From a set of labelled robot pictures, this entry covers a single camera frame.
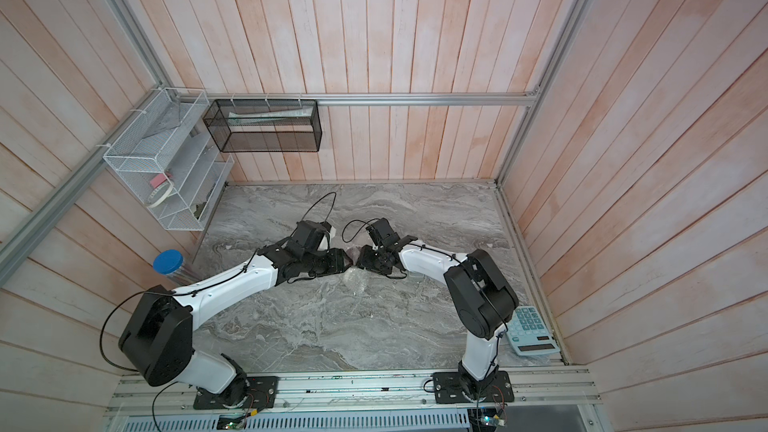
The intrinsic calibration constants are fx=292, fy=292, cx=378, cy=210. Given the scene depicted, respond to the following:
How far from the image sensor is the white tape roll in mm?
794

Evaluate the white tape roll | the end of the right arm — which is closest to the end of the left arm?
the end of the right arm

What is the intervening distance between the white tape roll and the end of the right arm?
56cm

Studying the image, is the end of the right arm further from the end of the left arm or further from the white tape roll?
the white tape roll

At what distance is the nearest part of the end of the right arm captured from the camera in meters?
0.69
